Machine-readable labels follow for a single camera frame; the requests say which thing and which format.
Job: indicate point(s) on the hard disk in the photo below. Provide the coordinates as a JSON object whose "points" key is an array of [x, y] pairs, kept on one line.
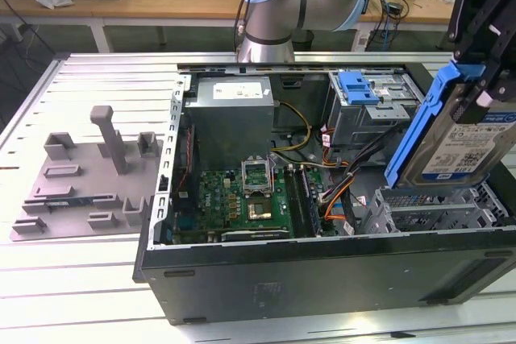
{"points": [[451, 146]]}

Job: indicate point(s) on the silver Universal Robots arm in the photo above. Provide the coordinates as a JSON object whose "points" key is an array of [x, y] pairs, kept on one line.
{"points": [[278, 9]]}

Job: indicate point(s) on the grey disk bay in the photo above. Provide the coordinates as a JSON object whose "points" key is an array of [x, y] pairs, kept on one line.
{"points": [[423, 215]]}

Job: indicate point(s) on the blue plastic drive latch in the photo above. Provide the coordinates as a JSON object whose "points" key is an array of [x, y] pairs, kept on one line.
{"points": [[356, 88]]}

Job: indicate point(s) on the grey metal drive cage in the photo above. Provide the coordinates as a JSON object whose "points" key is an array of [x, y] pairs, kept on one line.
{"points": [[363, 122]]}

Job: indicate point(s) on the black RAM slot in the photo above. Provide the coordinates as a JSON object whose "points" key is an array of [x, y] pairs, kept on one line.
{"points": [[303, 199], [297, 199], [291, 199]]}

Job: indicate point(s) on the grey power supply unit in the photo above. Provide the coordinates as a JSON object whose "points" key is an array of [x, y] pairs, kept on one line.
{"points": [[230, 126]]}

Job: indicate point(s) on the CPU socket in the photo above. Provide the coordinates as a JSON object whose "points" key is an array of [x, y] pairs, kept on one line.
{"points": [[259, 210]]}

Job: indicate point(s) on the black PC case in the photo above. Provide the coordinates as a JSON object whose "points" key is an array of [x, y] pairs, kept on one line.
{"points": [[322, 279]]}

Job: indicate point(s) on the green motherboard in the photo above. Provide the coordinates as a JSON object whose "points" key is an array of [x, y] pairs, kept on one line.
{"points": [[225, 199]]}

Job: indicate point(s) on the black graphics card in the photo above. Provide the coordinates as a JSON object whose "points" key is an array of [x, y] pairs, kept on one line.
{"points": [[254, 235]]}

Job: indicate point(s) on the grey parts rack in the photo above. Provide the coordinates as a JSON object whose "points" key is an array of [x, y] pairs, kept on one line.
{"points": [[80, 183]]}

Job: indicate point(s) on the RAM stick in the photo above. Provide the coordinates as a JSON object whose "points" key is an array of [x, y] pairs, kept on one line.
{"points": [[66, 202]]}

